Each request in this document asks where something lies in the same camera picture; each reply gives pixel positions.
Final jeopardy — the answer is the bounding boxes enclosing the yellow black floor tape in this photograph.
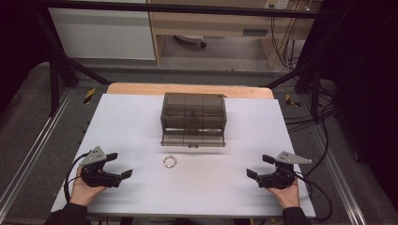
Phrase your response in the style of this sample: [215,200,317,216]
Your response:
[83,87,97,106]
[284,93,302,108]

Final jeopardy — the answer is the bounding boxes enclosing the black metal frame leg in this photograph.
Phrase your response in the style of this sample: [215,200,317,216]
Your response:
[31,8,113,118]
[263,59,324,124]

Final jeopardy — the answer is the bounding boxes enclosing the white board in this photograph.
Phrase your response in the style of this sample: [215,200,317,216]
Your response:
[50,93,316,218]

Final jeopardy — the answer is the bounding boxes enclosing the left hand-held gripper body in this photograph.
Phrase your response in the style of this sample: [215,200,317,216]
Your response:
[79,145,123,188]

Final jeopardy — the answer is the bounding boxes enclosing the person's left hand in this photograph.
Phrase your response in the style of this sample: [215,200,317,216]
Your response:
[69,166,108,207]

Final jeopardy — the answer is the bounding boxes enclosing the aluminium floor rail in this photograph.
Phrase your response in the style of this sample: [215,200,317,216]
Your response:
[0,88,75,214]
[312,124,368,225]

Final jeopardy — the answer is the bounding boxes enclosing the black curtain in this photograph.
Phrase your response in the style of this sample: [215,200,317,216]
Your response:
[298,0,398,204]
[0,0,53,112]

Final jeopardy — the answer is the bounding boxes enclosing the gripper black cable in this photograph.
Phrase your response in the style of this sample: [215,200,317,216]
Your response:
[293,171,333,222]
[63,151,92,203]

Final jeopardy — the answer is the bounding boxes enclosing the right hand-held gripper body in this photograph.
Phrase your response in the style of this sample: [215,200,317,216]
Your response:
[256,150,314,190]

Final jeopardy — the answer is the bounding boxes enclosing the translucent grey drawer box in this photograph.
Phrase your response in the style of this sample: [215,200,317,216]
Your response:
[160,92,228,148]

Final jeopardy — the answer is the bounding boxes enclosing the hanging cable bundle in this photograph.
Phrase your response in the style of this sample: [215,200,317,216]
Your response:
[269,12,307,71]

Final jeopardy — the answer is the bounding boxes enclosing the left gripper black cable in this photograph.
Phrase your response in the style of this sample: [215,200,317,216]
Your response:
[63,151,92,203]

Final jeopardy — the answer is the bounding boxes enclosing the black metal frame bar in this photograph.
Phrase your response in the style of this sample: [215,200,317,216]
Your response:
[31,0,325,20]

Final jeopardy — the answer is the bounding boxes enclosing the white cabinet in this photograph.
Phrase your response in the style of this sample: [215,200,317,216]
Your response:
[48,7,157,61]

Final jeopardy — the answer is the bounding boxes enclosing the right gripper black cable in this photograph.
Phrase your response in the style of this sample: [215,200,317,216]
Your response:
[293,171,333,222]

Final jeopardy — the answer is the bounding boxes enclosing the light wooden desk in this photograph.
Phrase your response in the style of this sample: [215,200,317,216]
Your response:
[146,0,324,67]

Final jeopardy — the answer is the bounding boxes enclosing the wooden table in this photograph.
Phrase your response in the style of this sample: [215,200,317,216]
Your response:
[105,82,276,100]

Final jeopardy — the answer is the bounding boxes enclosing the small silver ring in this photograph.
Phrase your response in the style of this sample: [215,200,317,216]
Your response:
[162,155,178,170]

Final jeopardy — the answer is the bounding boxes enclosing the office chair base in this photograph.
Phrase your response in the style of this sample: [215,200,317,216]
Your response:
[173,34,207,49]

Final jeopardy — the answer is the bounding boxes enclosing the white wall socket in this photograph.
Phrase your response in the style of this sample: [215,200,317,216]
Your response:
[264,0,291,10]

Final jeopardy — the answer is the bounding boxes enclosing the black floor cables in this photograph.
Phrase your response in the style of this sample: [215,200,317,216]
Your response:
[283,79,338,179]

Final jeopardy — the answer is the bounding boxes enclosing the person's right hand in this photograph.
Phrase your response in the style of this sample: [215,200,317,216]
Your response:
[266,181,301,210]

